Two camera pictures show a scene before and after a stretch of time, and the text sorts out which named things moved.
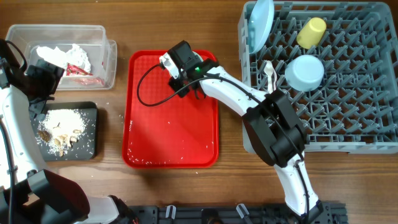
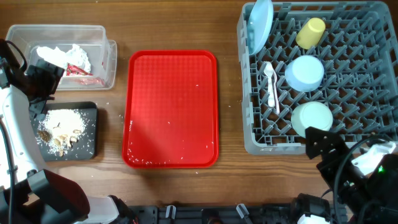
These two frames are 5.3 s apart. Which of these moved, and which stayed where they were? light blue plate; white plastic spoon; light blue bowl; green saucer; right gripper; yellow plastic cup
Moved: green saucer; right gripper
Stayed: white plastic spoon; light blue bowl; light blue plate; yellow plastic cup
